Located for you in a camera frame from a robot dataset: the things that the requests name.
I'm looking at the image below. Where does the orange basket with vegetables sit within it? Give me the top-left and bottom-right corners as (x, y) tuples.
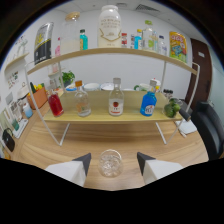
(26, 82), (49, 110)

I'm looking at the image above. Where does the clear bottle with blue cap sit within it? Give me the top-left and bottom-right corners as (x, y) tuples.
(157, 34), (168, 56)

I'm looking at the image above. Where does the small blue bottle yellow cap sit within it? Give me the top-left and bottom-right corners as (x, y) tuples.
(133, 28), (144, 51)

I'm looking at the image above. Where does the clear bottle with green cap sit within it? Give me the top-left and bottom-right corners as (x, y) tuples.
(142, 19), (155, 52)

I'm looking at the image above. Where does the red liquid glass bottle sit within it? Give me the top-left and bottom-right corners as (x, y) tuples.
(47, 89), (65, 118)

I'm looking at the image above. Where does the black chair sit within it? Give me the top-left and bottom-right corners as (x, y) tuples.
(190, 100), (224, 161)

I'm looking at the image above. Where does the yellow snack bag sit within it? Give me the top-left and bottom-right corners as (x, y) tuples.
(168, 30), (188, 64)

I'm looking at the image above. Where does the black foil bag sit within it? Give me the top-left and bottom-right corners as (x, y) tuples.
(33, 21), (55, 66)

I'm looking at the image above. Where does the wooden wall shelf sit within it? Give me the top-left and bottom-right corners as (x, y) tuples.
(3, 51), (30, 73)

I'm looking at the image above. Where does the white kitchen scale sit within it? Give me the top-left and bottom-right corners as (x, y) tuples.
(11, 118), (29, 139)

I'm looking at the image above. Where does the small red-label bottle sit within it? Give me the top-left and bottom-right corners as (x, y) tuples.
(120, 32), (129, 49)

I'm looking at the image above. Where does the small pink bottle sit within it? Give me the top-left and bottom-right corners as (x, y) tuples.
(54, 37), (62, 57)

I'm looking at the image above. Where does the clear bottle with red label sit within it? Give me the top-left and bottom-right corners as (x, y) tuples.
(108, 77), (125, 117)

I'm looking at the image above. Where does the two-tier wooden shelf rack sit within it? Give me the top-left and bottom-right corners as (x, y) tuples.
(23, 47), (201, 147)

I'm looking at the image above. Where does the blue liquid bottle silver cap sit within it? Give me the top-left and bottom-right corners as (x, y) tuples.
(139, 79), (158, 117)

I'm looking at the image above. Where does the small teal bottle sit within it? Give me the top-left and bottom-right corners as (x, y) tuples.
(79, 28), (89, 51)

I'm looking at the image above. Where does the green cup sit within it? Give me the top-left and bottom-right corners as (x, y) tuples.
(11, 119), (20, 132)

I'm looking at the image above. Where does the clear glass with ice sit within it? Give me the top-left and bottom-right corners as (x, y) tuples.
(97, 148), (124, 178)

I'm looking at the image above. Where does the green potted plant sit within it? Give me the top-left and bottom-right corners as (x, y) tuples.
(60, 70), (76, 88)

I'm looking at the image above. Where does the black kettle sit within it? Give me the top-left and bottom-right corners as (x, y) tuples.
(1, 128), (16, 153)

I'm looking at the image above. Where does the light blue cup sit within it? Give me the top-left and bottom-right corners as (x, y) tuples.
(22, 102), (34, 119)

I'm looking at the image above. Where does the brown door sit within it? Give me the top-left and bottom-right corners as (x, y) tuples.
(185, 38), (213, 111)

